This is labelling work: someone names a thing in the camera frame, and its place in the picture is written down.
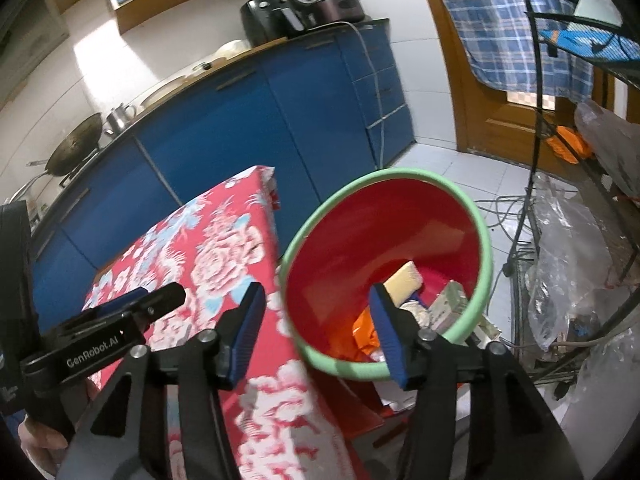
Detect white basin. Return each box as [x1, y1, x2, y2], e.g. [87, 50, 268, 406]
[140, 77, 189, 109]

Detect blue packet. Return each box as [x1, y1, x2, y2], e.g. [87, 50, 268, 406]
[540, 29, 640, 64]

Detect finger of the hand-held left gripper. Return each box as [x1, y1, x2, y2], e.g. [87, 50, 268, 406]
[92, 288, 149, 314]
[132, 282, 187, 324]

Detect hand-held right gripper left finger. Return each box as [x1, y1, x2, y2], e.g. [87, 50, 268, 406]
[57, 281, 267, 480]

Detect red floral tablecloth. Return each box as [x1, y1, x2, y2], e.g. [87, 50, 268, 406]
[80, 164, 372, 480]

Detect person's left hand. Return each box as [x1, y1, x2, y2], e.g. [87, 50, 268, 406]
[17, 376, 101, 466]

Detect black wok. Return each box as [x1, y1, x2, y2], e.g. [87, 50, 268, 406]
[27, 112, 104, 177]

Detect orange net bag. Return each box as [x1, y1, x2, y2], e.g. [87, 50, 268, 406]
[545, 125, 594, 164]

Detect white power cable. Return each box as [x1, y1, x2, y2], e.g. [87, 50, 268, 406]
[345, 21, 389, 169]

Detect black wire rack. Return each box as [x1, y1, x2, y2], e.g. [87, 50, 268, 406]
[505, 0, 640, 382]

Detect red plastic stool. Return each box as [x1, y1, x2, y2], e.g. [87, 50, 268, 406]
[320, 379, 402, 437]

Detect red bucket with green rim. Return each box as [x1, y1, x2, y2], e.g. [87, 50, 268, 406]
[278, 167, 495, 382]

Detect blue base cabinets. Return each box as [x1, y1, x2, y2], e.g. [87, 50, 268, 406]
[27, 19, 417, 322]

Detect white card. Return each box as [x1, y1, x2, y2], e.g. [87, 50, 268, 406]
[572, 0, 624, 27]

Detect pale green carton box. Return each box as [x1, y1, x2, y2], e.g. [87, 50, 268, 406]
[429, 280, 469, 332]

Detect wooden door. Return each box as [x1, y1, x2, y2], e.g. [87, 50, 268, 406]
[410, 0, 640, 174]

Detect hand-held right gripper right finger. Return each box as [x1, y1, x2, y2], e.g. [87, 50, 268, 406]
[369, 282, 583, 480]

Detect yellow sponge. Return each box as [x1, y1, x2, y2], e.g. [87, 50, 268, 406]
[385, 260, 424, 307]

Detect grey range hood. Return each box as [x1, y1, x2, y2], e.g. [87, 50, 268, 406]
[0, 0, 71, 97]

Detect white plastic container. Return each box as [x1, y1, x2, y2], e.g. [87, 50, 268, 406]
[215, 40, 252, 59]

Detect blue plaid curtain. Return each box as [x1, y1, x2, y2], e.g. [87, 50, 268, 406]
[425, 0, 597, 104]

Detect metal kettle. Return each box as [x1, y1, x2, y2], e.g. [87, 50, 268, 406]
[103, 102, 137, 134]

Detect orange plastic bag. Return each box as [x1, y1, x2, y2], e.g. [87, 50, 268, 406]
[351, 309, 385, 352]

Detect black air fryer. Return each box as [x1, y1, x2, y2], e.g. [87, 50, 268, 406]
[241, 0, 297, 47]

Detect clear plastic bags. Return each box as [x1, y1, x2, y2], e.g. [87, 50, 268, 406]
[527, 174, 617, 352]

